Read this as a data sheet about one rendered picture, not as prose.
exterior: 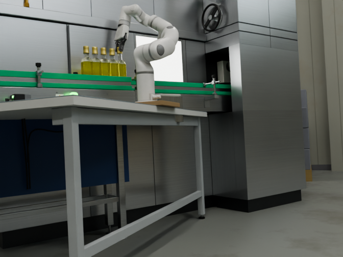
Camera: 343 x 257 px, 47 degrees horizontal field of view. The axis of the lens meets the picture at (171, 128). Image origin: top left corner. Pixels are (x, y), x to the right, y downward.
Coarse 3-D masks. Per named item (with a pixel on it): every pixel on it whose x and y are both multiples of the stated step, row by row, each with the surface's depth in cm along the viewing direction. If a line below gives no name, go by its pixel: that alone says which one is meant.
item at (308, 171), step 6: (306, 96) 476; (306, 102) 476; (306, 108) 442; (306, 114) 442; (306, 120) 442; (306, 126) 442; (306, 132) 442; (306, 138) 442; (306, 144) 442; (306, 150) 442; (306, 156) 442; (306, 162) 442; (306, 168) 442; (306, 174) 441; (306, 180) 441
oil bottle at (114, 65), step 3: (111, 60) 245; (114, 60) 246; (111, 63) 244; (114, 63) 245; (117, 63) 247; (111, 66) 244; (114, 66) 245; (117, 66) 247; (111, 69) 244; (114, 69) 245; (117, 69) 246; (111, 72) 244; (114, 72) 245; (117, 72) 246; (111, 75) 244; (114, 75) 245; (117, 75) 246
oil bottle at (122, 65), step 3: (120, 60) 249; (120, 63) 248; (123, 63) 250; (120, 66) 248; (123, 66) 249; (120, 69) 248; (123, 69) 249; (120, 72) 248; (123, 72) 249; (126, 72) 251; (120, 75) 248; (123, 75) 249; (126, 75) 251
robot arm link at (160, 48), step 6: (156, 42) 203; (162, 42) 205; (168, 42) 209; (174, 42) 213; (150, 48) 201; (156, 48) 201; (162, 48) 204; (168, 48) 208; (174, 48) 212; (150, 54) 202; (156, 54) 201; (162, 54) 204; (168, 54) 209
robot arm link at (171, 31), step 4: (168, 28) 228; (172, 28) 228; (164, 32) 229; (168, 32) 226; (172, 32) 226; (176, 32) 227; (164, 36) 225; (168, 36) 224; (172, 36) 224; (176, 36) 226; (176, 40) 225
